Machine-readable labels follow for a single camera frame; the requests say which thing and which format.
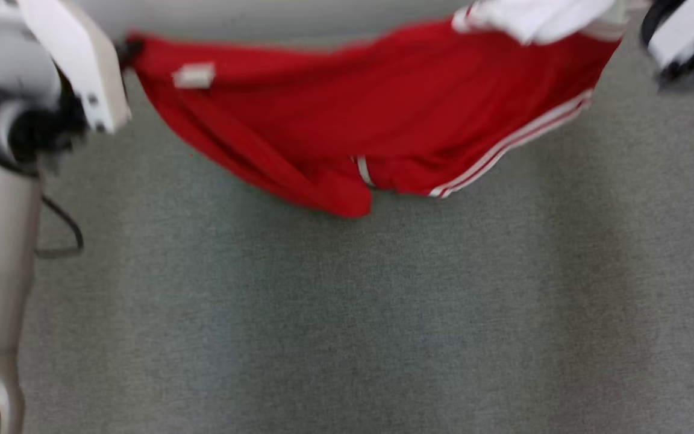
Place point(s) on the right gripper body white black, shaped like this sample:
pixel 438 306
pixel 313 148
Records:
pixel 690 30

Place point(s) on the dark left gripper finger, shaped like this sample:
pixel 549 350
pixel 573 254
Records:
pixel 126 51

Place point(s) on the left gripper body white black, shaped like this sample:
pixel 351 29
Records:
pixel 94 72

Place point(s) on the red shorts with white stripes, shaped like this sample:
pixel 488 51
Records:
pixel 323 108

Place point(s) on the grey fabric sofa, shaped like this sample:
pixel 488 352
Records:
pixel 347 313

